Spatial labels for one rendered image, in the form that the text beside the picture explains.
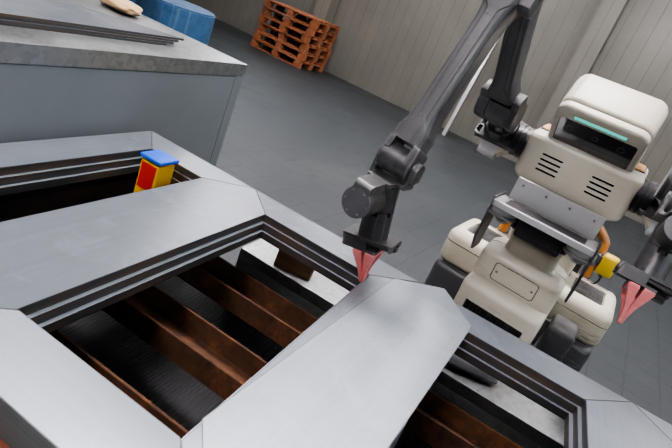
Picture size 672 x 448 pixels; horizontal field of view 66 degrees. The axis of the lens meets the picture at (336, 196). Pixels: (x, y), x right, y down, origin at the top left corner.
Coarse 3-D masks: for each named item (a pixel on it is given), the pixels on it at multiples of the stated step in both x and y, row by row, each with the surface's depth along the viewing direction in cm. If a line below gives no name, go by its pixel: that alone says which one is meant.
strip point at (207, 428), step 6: (204, 420) 58; (204, 426) 57; (210, 426) 58; (204, 432) 57; (210, 432) 57; (216, 432) 57; (204, 438) 56; (210, 438) 56; (216, 438) 56; (222, 438) 57; (204, 444) 55; (210, 444) 55; (216, 444) 56; (222, 444) 56; (228, 444) 56; (234, 444) 57
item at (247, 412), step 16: (240, 400) 62; (256, 400) 63; (208, 416) 59; (224, 416) 59; (240, 416) 60; (256, 416) 61; (272, 416) 62; (224, 432) 57; (240, 432) 58; (256, 432) 59; (272, 432) 60; (288, 432) 61; (304, 432) 62
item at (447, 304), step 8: (400, 280) 108; (416, 288) 107; (424, 288) 108; (432, 288) 110; (424, 296) 105; (432, 296) 106; (440, 296) 108; (440, 304) 104; (448, 304) 106; (456, 312) 104; (464, 320) 102
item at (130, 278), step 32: (64, 160) 102; (96, 160) 109; (128, 160) 117; (0, 192) 91; (256, 224) 111; (160, 256) 85; (192, 256) 92; (320, 256) 108; (96, 288) 74; (128, 288) 79; (352, 288) 106; (32, 320) 65; (64, 320) 69; (320, 320) 84; (288, 352) 74; (480, 352) 97; (512, 384) 95; (544, 384) 94; (0, 416) 52; (576, 416) 90
